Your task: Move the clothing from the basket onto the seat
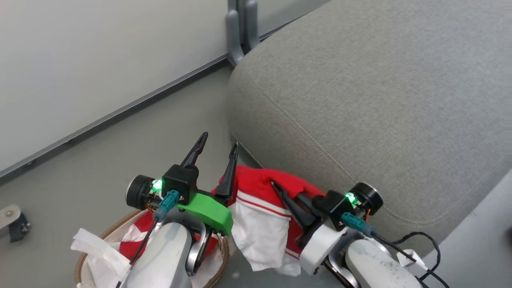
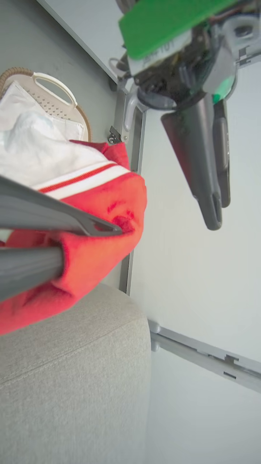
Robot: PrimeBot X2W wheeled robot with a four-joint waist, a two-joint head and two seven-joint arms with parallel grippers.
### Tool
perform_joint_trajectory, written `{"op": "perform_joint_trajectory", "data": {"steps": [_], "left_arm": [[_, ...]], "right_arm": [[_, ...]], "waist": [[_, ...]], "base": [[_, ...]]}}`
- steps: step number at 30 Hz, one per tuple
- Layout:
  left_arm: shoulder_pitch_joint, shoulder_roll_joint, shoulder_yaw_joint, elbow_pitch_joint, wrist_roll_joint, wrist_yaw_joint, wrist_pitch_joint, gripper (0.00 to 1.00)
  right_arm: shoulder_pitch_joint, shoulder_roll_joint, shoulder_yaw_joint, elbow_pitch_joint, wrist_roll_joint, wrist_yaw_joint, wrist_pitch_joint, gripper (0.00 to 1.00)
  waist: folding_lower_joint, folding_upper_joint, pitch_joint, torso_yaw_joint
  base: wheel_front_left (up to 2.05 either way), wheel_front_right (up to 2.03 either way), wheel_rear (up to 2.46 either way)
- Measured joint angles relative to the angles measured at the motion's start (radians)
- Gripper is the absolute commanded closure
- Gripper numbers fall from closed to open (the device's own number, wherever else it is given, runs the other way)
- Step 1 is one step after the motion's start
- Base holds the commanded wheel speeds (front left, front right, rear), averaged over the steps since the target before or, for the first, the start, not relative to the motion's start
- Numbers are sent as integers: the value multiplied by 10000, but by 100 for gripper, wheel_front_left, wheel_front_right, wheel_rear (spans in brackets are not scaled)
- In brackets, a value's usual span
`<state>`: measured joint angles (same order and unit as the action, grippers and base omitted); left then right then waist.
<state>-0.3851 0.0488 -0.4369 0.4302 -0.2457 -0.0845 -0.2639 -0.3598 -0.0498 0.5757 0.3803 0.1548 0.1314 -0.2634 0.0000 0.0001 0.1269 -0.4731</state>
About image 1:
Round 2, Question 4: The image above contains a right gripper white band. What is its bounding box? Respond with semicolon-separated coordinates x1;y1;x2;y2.
271;180;384;276

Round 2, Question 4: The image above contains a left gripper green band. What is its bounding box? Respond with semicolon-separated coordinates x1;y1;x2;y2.
126;132;240;236

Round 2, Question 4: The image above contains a red and white garment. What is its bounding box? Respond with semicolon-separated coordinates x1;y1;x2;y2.
211;165;326;277

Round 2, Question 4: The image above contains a round wooden-rim laundry basket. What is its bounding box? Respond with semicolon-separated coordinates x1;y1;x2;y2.
74;208;231;288

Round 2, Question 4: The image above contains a white basket liner cloth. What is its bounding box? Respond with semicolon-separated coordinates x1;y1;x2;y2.
71;228;224;288

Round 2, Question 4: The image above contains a grey fabric sofa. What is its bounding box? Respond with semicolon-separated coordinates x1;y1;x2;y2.
227;0;512;257

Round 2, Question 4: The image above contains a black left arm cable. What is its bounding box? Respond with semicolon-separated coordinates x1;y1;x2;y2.
115;190;180;288

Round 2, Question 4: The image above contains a dark grey wall baseboard strip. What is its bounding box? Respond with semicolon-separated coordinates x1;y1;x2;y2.
0;0;332;181

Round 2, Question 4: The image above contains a white cable label tag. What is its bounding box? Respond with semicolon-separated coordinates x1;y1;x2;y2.
396;248;429;277

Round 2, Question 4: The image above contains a grey wall bracket post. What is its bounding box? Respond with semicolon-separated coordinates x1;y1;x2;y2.
226;0;260;67

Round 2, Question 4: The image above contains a metal bracket with black caster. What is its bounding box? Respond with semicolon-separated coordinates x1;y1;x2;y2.
0;204;31;244

